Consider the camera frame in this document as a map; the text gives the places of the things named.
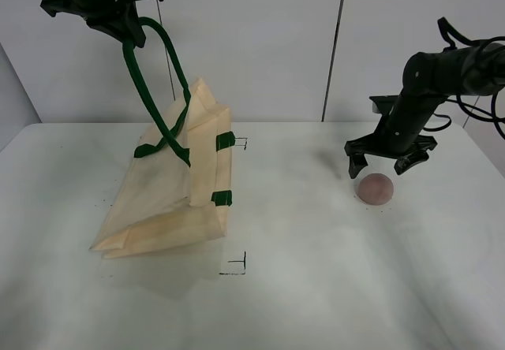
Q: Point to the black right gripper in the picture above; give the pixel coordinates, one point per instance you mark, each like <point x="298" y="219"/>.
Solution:
<point x="397" y="135"/>

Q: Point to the white linen bag green handles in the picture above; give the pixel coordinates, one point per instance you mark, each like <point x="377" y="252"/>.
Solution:
<point x="177" y="189"/>

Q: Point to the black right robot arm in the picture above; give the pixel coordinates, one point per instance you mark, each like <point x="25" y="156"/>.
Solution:
<point x="428" y="81"/>

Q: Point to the pinkish peach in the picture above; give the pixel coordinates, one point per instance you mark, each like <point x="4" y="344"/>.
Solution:
<point x="375" y="189"/>

